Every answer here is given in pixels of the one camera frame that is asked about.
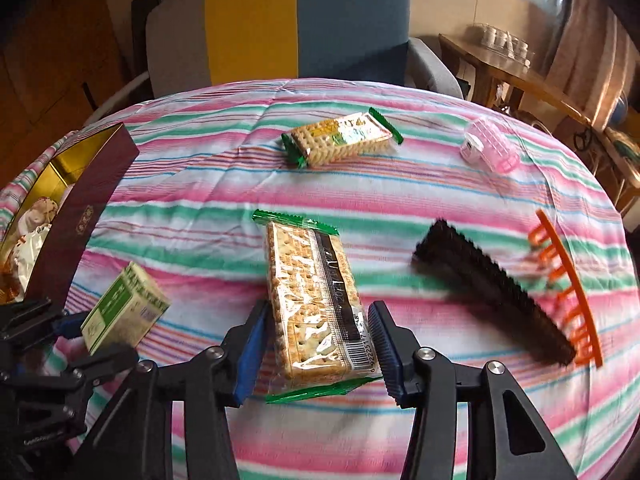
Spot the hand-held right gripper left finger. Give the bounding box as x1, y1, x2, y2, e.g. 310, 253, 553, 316
70, 300, 272, 480

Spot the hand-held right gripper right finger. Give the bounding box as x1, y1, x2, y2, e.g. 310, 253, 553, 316
367, 301, 576, 480

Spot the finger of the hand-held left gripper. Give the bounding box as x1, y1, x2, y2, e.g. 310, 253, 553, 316
0, 343, 141, 411
0, 297, 92, 356

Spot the pale green box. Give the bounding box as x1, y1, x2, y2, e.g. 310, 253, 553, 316
80, 260, 172, 354

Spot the cracker packet with black stripe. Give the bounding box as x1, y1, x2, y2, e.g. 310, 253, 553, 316
251, 208, 384, 405

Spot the gold tin box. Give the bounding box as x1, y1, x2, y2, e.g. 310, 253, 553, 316
0, 122, 141, 307

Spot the crinkled white wrapper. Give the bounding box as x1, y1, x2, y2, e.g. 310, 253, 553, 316
7, 225, 53, 286

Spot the cream snack packet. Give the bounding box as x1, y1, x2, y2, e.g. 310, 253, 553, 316
15, 195, 63, 236

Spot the black hair comb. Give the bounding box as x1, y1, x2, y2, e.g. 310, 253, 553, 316
411, 217, 579, 366

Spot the striped tablecloth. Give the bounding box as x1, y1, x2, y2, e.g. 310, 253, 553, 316
0, 77, 635, 480

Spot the orange comb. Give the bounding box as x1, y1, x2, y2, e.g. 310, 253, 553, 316
527, 208, 605, 367

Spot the cracker packet with green ends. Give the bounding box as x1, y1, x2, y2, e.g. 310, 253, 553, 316
279, 107, 405, 169

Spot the pink hair roller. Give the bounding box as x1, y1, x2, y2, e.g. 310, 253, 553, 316
460, 115, 521, 175

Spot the wooden cabinet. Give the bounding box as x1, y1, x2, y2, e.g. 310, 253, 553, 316
0, 0, 136, 173

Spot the wooden side table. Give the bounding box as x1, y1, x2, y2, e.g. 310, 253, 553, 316
438, 33, 640, 213

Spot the grey yellow blue chair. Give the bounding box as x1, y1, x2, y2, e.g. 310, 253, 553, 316
82, 0, 466, 126

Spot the row of white cups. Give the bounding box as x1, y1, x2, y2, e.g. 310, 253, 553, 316
471, 23, 532, 67

